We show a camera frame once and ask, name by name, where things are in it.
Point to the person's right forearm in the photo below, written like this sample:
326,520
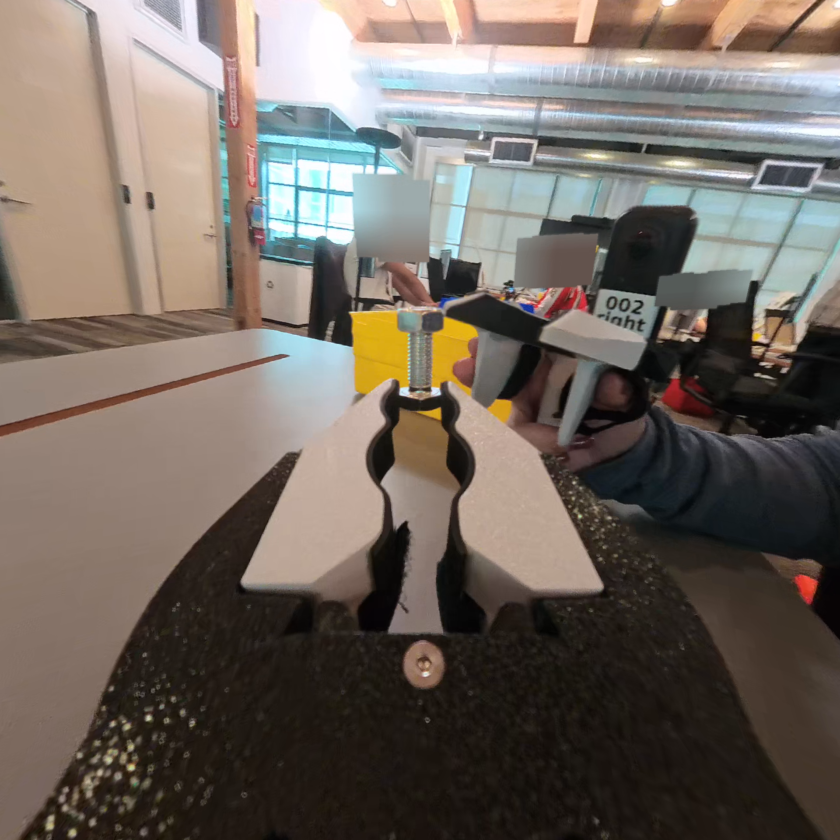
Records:
722,479

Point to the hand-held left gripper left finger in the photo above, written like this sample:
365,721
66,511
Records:
315,512

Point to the orange floor object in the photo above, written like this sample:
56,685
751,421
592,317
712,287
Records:
806,589

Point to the person's right hand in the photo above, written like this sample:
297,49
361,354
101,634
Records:
617,387

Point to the black floor lamp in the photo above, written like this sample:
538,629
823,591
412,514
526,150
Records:
379,136

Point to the short red post sign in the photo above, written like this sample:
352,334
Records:
251,165

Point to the silver hex nut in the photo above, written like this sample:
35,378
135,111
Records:
420,321

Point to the black mesh office chair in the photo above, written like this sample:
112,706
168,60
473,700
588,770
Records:
735,354

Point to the red fire extinguisher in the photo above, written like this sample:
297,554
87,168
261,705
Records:
257,220

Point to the black computer monitor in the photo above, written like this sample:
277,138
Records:
463,275

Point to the red white garment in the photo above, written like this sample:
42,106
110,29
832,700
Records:
564,302

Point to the long red post sign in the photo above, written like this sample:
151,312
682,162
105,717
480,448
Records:
233,92

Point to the ceiling air vent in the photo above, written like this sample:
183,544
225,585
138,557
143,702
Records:
787,175
513,150

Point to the dark office chair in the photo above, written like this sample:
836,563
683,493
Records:
328,295

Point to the large yellow plastic bin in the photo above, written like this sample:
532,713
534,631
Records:
374,354

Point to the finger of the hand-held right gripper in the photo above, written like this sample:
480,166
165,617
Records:
495,367
590,334

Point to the white recycling cabinet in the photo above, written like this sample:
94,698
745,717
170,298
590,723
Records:
285,295

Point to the wooden post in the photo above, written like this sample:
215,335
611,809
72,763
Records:
243,275

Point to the silver air duct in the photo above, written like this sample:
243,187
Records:
590,65
590,118

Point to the red bag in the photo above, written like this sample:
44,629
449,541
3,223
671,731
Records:
686,397

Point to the white door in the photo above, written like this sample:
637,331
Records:
59,197
177,197

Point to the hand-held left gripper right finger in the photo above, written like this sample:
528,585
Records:
518,518

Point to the silver hex bolt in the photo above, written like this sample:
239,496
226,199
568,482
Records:
420,361

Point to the white wall vent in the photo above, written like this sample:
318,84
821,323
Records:
163,14

